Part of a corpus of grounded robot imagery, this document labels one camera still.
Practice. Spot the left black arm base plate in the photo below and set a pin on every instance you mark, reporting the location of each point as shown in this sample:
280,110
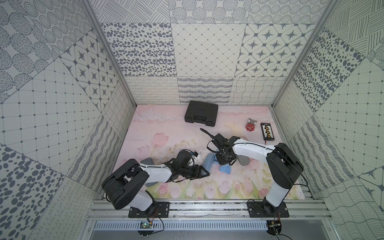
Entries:
156,210

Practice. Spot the dark grey eyeglass case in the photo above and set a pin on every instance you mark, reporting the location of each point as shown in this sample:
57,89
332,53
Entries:
147,161

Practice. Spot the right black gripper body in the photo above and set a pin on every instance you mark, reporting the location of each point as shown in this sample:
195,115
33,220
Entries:
223,160

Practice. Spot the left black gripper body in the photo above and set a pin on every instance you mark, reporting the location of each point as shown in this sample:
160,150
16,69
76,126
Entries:
195,171

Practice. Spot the grey felt eyeglass case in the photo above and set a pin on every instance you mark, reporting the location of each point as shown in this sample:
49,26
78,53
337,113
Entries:
243,160

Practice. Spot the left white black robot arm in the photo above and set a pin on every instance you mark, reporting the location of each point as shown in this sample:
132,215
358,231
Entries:
124,186

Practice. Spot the red valve handwheel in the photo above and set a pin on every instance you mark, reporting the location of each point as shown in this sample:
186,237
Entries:
250,127

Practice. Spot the aluminium mounting rail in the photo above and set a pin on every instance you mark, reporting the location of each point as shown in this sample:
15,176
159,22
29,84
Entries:
211,210

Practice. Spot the blue microfiber cloth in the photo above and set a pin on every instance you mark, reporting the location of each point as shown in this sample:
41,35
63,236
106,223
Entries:
222,168

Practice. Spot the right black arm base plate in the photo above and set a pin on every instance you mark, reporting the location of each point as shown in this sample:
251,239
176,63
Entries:
266,210

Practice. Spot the black plastic tool case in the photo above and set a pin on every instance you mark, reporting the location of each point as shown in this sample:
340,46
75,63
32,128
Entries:
202,112

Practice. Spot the white slotted cable duct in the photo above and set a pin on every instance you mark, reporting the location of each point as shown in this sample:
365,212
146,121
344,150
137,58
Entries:
182,225

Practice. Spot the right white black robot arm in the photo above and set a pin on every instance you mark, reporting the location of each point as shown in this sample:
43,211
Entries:
282,162

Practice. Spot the black box with brass parts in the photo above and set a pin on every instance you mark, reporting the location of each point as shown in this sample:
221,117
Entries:
267,132

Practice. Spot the blue eyeglass case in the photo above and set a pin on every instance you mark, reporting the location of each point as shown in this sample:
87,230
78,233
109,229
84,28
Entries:
208,162

